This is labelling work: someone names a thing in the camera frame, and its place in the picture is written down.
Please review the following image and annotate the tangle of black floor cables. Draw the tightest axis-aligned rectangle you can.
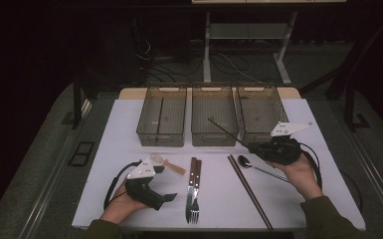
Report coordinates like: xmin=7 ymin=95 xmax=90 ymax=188
xmin=133 ymin=33 xmax=267 ymax=84

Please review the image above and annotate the grey metal desk frame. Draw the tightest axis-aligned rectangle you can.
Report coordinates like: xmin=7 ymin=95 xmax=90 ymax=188
xmin=191 ymin=0 xmax=348 ymax=87

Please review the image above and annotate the clear spoon with wooden handle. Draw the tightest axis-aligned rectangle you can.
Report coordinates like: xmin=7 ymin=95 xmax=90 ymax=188
xmin=149 ymin=152 xmax=187 ymax=176

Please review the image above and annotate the wooden-handled fork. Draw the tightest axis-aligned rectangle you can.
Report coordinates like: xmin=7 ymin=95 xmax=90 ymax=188
xmin=189 ymin=159 xmax=203 ymax=225
xmin=184 ymin=156 xmax=198 ymax=224

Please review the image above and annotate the black floor socket frame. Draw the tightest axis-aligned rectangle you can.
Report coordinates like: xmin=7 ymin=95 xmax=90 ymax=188
xmin=68 ymin=140 xmax=96 ymax=167

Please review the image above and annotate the metal spoon with dark handle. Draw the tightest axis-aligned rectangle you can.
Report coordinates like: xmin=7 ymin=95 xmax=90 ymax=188
xmin=237 ymin=154 xmax=292 ymax=184

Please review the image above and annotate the hand-held gripper cable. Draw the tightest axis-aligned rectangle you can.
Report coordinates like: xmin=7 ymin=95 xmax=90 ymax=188
xmin=102 ymin=159 xmax=140 ymax=210
xmin=297 ymin=141 xmax=324 ymax=192

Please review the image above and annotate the white floor cable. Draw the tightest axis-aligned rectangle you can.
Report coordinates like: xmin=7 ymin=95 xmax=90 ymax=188
xmin=217 ymin=52 xmax=265 ymax=85

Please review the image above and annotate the white table mat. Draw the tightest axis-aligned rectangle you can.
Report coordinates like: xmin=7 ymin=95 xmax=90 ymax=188
xmin=71 ymin=98 xmax=367 ymax=232

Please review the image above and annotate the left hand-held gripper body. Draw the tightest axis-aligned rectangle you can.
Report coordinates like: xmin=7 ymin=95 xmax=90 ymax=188
xmin=124 ymin=157 xmax=166 ymax=211

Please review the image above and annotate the thin black cable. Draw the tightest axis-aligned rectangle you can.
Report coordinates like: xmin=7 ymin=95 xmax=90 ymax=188
xmin=340 ymin=169 xmax=364 ymax=213

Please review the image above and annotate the brown chopstick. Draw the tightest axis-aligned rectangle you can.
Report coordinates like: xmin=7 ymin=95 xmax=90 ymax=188
xmin=227 ymin=154 xmax=273 ymax=232
xmin=229 ymin=153 xmax=275 ymax=231

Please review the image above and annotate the transparent brown plastic bin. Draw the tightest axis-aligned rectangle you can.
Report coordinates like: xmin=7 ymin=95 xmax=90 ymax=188
xmin=236 ymin=84 xmax=293 ymax=147
xmin=190 ymin=84 xmax=240 ymax=147
xmin=135 ymin=85 xmax=188 ymax=148

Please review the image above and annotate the black metal stand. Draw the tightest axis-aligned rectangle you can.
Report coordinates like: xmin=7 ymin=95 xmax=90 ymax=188
xmin=61 ymin=74 xmax=96 ymax=130
xmin=324 ymin=13 xmax=383 ymax=132

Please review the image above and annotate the person's left hand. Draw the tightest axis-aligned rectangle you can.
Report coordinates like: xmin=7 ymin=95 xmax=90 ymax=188
xmin=99 ymin=183 xmax=150 ymax=225

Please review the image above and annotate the right hand-held gripper cable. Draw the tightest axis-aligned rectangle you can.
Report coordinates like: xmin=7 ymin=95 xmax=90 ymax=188
xmin=297 ymin=141 xmax=324 ymax=192

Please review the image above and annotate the person's right hand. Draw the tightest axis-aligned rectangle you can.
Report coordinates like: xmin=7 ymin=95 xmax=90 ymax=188
xmin=267 ymin=152 xmax=324 ymax=201

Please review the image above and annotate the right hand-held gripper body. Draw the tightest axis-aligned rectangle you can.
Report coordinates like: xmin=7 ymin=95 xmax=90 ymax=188
xmin=258 ymin=120 xmax=314 ymax=166

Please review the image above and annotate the black chopstick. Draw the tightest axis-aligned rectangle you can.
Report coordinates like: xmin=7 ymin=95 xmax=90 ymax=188
xmin=207 ymin=118 xmax=251 ymax=148
xmin=156 ymin=97 xmax=164 ymax=136

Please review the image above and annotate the left hand-held gripper cable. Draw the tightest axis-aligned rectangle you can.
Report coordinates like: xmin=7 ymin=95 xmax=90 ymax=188
xmin=102 ymin=159 xmax=140 ymax=210

